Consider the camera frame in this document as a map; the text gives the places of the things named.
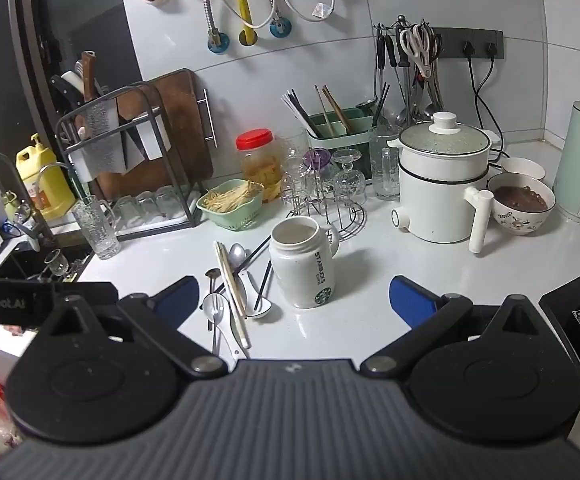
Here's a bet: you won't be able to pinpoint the small stemmed glass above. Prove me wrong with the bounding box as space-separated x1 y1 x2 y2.
44 249 71 281

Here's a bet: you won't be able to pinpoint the glass pot lid white knob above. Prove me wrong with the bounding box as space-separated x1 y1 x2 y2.
401 111 491 155

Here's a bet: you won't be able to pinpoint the metal utensil hanging stand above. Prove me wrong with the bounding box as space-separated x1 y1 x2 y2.
374 16 445 128

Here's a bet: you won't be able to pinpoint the red-lidded plastic jar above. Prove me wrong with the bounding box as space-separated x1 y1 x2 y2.
235 129 283 203

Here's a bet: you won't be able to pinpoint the white drain tray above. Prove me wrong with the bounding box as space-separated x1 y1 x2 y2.
110 187 206 233

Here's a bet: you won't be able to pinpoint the black-handled scissors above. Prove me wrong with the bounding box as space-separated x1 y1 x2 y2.
422 20 444 78

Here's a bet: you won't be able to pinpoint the floral ceramic bowl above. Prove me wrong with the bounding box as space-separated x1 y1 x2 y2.
487 174 556 236

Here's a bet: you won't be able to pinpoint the grey textured knife holder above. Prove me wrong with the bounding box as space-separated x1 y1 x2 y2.
67 97 173 182

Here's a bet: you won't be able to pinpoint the brown-handled knife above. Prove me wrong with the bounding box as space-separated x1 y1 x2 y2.
81 51 98 103

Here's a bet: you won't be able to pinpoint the stemmed crystal glass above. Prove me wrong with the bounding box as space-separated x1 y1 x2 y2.
282 155 316 201
332 149 368 207

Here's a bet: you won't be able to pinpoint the yellow detergent bottle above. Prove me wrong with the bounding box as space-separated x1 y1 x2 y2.
16 133 77 221

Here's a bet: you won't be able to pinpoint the black power cable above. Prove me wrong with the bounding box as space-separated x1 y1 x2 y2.
462 41 508 166
485 41 502 133

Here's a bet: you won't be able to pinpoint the black-handled steel utensil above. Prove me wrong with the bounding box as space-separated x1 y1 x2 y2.
386 32 411 126
374 30 388 111

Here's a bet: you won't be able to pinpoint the tall textured glass mug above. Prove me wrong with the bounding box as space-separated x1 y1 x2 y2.
369 125 402 202
71 195 122 261

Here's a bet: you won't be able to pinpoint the wire glass rack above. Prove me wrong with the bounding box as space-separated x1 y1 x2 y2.
284 160 367 251

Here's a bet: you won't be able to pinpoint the white ceramic soup spoon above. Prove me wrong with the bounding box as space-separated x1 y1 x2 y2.
217 305 245 361

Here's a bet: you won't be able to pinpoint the black sink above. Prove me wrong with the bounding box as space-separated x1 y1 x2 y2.
0 245 96 286

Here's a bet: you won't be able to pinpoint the wooden cutting board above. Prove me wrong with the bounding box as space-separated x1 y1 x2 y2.
102 67 218 201

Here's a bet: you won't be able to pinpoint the white electric cooking pot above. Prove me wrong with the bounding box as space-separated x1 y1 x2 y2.
387 135 496 253

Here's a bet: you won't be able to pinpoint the dark wall power strip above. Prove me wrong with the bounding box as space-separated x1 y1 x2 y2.
429 27 505 59

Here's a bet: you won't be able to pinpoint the red patterned bag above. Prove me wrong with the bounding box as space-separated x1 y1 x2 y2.
0 362 26 466

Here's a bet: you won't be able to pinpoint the plain white bowl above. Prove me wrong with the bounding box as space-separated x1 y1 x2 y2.
501 157 547 181

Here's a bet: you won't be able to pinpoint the purple-footed glass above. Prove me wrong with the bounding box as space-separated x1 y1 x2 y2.
302 147 332 198

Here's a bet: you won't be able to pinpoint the green plastic basket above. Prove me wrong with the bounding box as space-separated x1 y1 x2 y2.
196 179 265 232

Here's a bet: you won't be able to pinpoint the small green bottle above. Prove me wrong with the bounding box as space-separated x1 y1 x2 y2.
2 191 22 222

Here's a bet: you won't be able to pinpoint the green utensil caddy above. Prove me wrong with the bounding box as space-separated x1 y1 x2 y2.
306 107 388 183

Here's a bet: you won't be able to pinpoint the clear drinking glass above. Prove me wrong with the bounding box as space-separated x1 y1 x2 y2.
112 195 138 223
156 187 178 218
135 191 158 221

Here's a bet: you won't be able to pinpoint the dark glass window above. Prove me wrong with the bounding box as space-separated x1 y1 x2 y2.
0 0 143 171

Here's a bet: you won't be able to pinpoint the white-handled scissors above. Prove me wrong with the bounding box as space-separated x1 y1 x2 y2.
400 27 433 79

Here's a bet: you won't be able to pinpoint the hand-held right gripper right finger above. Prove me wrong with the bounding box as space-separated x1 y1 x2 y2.
360 275 546 379

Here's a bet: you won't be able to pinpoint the enoki mushrooms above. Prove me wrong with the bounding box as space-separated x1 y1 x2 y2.
204 180 263 212

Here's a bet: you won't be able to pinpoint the black-handled knife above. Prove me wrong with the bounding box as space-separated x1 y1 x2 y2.
50 74 83 111

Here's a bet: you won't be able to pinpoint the black-rimmed white soup spoon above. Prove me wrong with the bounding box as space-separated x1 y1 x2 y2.
237 270 274 320

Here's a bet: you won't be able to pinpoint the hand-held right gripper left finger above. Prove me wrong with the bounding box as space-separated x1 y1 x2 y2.
37 275 233 379

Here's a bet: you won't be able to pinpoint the brown food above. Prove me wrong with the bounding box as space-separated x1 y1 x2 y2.
494 185 551 211

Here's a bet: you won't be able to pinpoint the small brown spoon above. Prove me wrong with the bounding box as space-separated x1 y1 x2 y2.
205 268 222 333

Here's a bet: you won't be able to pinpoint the white mug green logo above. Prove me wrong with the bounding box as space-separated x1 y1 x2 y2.
268 216 341 309

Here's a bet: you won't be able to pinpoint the black metal kitchen rack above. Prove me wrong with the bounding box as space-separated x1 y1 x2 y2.
55 67 205 233

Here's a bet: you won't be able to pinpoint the steel kitchen faucet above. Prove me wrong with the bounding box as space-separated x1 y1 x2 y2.
0 152 58 253

